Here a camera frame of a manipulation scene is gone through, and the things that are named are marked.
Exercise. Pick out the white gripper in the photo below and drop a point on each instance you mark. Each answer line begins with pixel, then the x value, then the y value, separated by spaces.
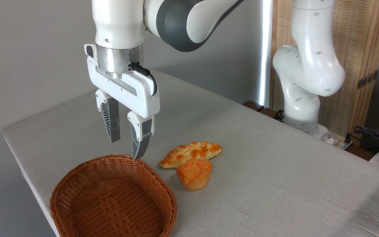
pixel 123 90

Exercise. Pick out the round muffin-shaped bread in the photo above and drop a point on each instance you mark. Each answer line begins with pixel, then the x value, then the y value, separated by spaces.
pixel 194 176

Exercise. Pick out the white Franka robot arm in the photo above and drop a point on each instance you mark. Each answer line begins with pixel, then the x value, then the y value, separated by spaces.
pixel 117 19

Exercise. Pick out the brown wicker basket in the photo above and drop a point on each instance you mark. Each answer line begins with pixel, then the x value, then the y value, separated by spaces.
pixel 110 197

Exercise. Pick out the long braided bread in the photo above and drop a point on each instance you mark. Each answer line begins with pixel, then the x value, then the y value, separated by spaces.
pixel 192 149

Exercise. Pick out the dark brown wooden block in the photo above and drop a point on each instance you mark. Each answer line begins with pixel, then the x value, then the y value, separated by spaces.
pixel 253 105

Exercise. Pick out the grey tablecloth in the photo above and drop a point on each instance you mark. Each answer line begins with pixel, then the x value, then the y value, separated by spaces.
pixel 275 184

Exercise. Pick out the white vertical light strip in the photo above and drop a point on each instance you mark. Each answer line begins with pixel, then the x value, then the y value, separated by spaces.
pixel 265 49

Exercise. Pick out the white power strip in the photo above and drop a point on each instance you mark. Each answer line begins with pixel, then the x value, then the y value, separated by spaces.
pixel 341 143

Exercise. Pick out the wooden folding screen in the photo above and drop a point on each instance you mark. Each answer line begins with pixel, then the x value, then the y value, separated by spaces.
pixel 350 39

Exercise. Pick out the dark metal screen hinge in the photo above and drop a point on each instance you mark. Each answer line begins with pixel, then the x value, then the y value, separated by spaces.
pixel 367 79

